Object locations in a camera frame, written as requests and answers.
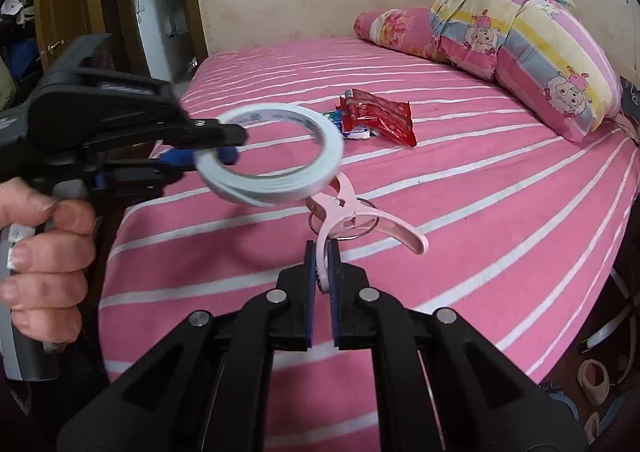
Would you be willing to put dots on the white tape roll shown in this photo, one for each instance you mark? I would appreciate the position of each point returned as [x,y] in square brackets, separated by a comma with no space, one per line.
[280,192]

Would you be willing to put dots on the blue white small wrapper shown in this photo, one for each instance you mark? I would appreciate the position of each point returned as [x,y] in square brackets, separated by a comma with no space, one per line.
[350,130]

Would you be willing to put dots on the pink striped bed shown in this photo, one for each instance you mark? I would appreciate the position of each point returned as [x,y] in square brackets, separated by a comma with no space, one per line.
[450,232]

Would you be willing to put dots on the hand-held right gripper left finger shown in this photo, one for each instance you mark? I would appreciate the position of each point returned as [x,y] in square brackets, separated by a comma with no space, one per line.
[311,282]

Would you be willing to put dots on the dark patterned cloth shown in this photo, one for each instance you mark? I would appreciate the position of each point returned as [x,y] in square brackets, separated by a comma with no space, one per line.
[631,106]

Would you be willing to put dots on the pink clothes clip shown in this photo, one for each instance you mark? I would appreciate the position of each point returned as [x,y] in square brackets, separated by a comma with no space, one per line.
[345,212]

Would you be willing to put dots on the folded pastel striped quilt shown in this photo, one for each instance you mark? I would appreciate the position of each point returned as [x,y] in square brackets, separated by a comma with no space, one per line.
[530,31]

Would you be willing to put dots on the pink printed pillow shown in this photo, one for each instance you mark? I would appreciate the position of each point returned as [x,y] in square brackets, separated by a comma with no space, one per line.
[395,29]

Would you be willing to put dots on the blue mesh trash bin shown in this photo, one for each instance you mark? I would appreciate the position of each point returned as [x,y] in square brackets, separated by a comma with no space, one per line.
[567,407]

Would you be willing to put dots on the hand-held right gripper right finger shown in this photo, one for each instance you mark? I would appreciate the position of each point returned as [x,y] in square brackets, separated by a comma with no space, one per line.
[336,282]

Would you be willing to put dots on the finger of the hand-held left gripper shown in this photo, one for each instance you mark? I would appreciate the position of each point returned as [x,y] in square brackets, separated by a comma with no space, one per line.
[200,157]
[220,133]

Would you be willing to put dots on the red snack packet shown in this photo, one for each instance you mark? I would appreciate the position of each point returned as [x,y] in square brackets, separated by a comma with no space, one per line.
[385,121]

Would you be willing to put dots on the beige slipper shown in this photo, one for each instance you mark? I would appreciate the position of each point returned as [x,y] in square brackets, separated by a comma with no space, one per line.
[591,427]
[594,382]

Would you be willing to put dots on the person's left hand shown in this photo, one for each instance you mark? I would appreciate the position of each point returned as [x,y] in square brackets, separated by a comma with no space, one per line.
[55,257]

